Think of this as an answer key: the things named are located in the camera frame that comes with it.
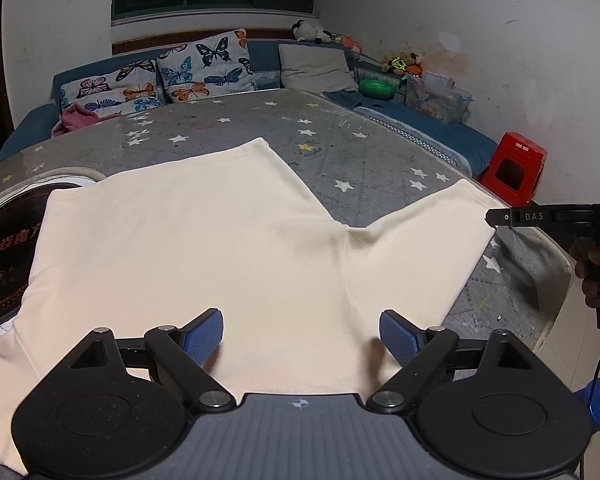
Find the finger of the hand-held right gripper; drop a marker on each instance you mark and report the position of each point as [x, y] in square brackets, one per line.
[532, 216]

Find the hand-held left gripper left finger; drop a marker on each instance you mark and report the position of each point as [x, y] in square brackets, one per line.
[204, 336]

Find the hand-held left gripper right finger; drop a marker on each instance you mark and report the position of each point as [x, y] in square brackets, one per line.
[399, 337]

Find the cream garment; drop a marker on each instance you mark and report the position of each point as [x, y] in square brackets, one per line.
[190, 240]

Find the person's right hand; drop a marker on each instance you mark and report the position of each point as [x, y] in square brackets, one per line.
[586, 272]

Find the red plastic stool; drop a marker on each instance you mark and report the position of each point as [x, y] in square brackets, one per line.
[512, 165]

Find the clear plastic storage box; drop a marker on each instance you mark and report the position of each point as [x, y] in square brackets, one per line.
[437, 100]

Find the grey star-print mattress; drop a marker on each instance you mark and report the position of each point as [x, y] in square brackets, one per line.
[380, 160]

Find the yellow and black plush toy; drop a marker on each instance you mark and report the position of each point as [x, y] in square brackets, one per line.
[402, 63]

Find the green round container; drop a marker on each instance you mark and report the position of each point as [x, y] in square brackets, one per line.
[377, 88]

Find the dark blue cloth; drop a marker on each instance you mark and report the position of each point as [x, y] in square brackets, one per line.
[350, 99]

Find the pink cloth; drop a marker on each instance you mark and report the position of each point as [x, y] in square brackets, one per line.
[77, 120]

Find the pink plush toy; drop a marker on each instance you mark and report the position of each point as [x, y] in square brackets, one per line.
[347, 42]

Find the small butterfly print pillow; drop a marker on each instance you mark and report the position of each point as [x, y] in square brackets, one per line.
[110, 91]

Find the grey plain pillow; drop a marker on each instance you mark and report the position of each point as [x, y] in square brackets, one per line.
[315, 67]

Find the large butterfly print pillow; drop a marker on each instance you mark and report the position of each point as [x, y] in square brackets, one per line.
[205, 67]

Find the panda plush toy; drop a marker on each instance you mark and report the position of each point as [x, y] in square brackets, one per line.
[306, 31]

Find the blue bed frame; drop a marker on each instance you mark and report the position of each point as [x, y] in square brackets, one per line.
[460, 137]

